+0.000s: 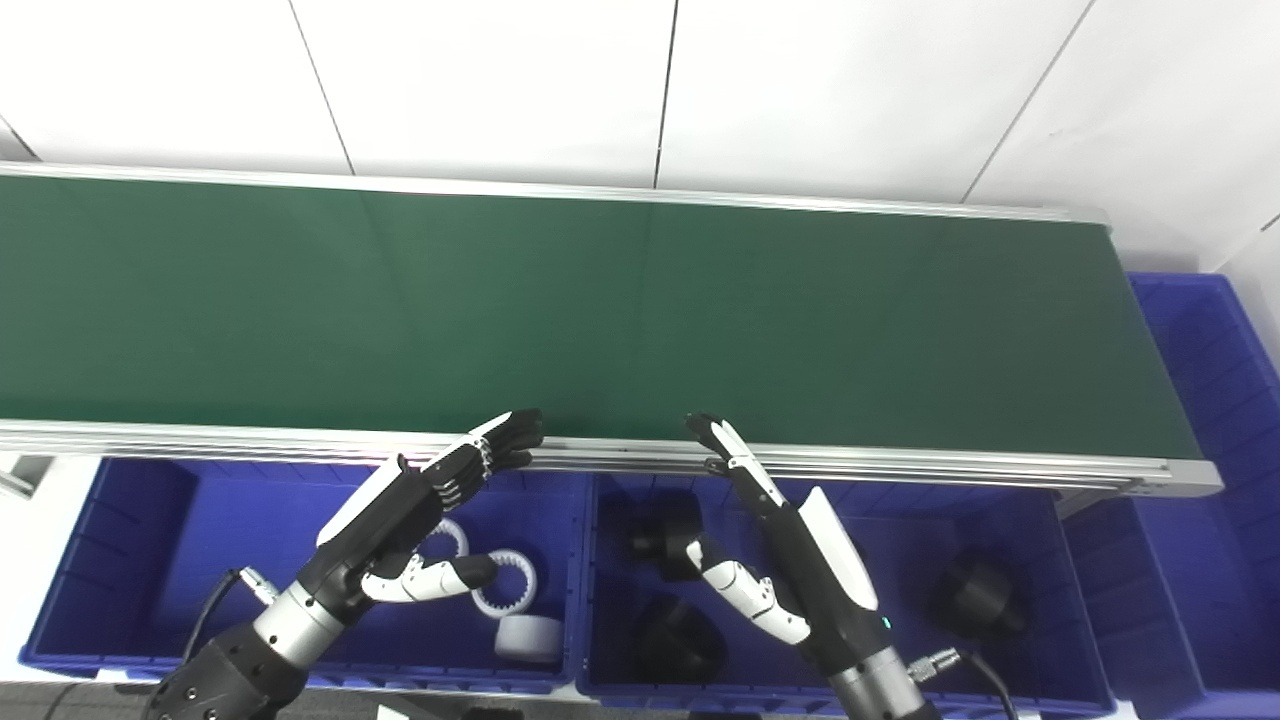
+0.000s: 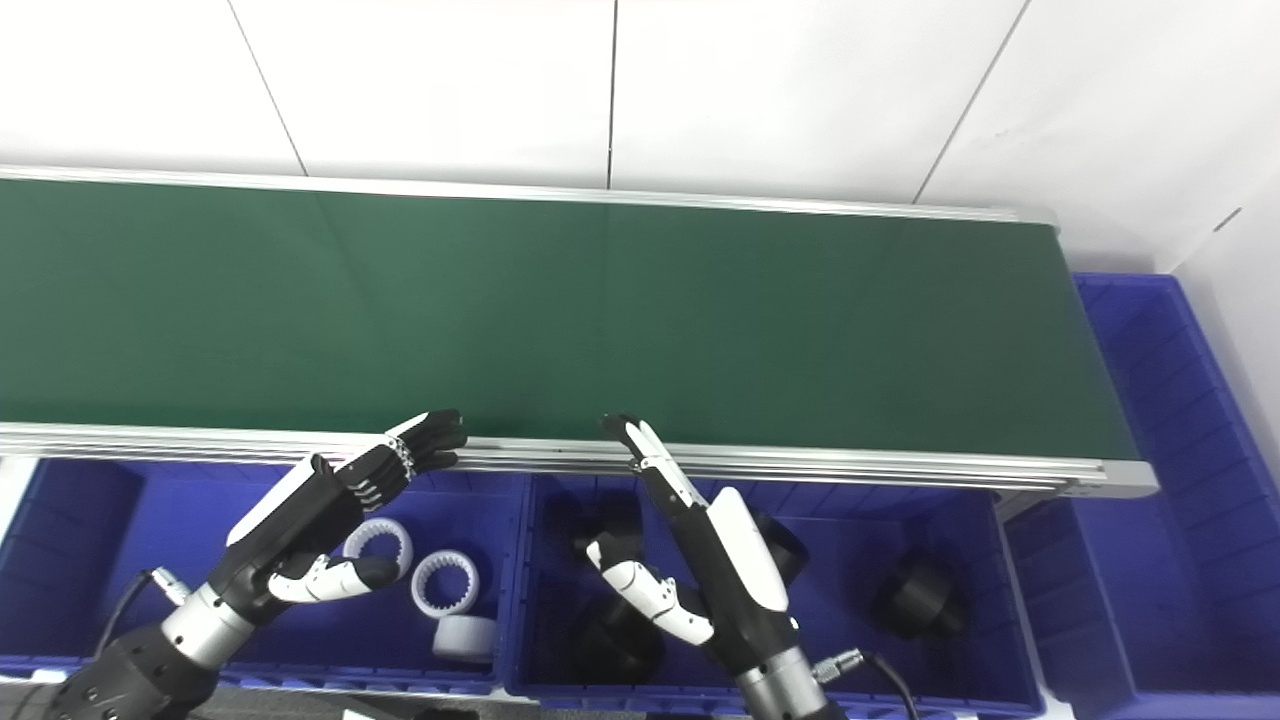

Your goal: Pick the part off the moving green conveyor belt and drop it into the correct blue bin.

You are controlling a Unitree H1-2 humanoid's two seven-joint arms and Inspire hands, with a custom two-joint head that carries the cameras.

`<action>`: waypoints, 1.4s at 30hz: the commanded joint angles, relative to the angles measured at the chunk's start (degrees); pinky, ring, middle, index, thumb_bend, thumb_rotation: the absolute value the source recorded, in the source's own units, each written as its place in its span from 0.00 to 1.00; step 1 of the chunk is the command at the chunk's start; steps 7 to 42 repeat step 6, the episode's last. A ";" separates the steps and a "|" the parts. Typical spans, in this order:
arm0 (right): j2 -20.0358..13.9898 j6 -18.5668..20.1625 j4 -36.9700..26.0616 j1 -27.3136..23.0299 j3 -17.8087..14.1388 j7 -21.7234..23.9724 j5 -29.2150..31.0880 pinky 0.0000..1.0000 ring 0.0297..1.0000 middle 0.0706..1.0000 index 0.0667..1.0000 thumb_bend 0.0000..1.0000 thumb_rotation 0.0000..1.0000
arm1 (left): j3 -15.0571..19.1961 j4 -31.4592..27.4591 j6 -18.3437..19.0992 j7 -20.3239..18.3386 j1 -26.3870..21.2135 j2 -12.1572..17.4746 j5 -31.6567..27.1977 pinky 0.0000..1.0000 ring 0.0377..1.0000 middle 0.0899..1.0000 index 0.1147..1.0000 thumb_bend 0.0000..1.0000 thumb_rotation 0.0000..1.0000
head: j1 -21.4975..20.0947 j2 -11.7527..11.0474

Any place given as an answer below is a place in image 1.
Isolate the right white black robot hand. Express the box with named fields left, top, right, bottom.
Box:
left=683, top=412, right=896, bottom=691

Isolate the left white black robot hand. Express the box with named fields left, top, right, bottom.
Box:
left=298, top=408, right=546, bottom=626

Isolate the black flanged hub part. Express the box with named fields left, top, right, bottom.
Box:
left=635, top=595, right=729, bottom=686

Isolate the blue bin with black parts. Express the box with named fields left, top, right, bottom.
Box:
left=575, top=472, right=1116, bottom=716

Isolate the green conveyor belt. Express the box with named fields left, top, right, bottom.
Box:
left=0, top=162, right=1223, bottom=499
left=0, top=175, right=1201, bottom=463

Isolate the black cone hub part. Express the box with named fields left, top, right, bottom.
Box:
left=930, top=555, right=1026, bottom=641

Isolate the black pulley disc part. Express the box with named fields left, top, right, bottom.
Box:
left=628, top=495, right=706, bottom=583

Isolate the white cylinder part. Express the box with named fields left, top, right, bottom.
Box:
left=493, top=613, right=564, bottom=666

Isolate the blue bin with white parts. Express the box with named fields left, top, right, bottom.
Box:
left=18, top=458, right=591, bottom=696

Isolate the grey conveyor support leg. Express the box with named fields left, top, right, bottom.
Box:
left=0, top=455, right=56, bottom=499

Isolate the large blue bin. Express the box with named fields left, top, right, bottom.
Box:
left=1062, top=272, right=1280, bottom=720

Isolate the white ring gear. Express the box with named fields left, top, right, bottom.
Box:
left=425, top=517, right=471, bottom=563
left=472, top=548, right=539, bottom=619

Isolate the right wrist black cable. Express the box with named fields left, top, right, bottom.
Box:
left=905, top=647, right=1021, bottom=720

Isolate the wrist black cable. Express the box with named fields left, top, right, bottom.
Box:
left=905, top=647, right=1021, bottom=720
left=180, top=568, right=279, bottom=666

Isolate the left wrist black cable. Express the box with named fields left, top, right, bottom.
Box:
left=180, top=568, right=279, bottom=666

